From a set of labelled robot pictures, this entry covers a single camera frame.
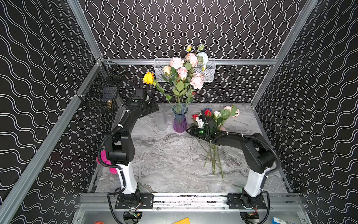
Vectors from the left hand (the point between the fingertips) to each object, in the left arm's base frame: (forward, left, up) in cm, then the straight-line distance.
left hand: (160, 108), depth 93 cm
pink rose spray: (+11, -49, -12) cm, 52 cm away
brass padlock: (-6, +28, +10) cm, 30 cm away
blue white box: (-56, -63, -21) cm, 87 cm away
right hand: (-10, -19, -12) cm, 25 cm away
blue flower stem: (+14, -37, -15) cm, 42 cm away
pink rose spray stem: (-3, -19, +11) cm, 23 cm away
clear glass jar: (-3, 0, -9) cm, 10 cm away
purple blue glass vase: (-5, -13, -8) cm, 17 cm away
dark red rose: (+8, -24, -17) cm, 30 cm away
